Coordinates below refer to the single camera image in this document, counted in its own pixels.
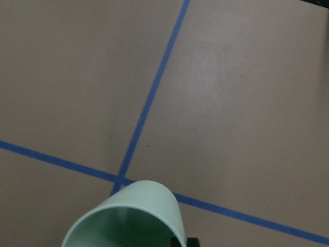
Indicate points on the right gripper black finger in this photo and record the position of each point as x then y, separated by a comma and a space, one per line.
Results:
191, 242

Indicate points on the pale green plastic cup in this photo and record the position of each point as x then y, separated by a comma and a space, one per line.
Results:
145, 213

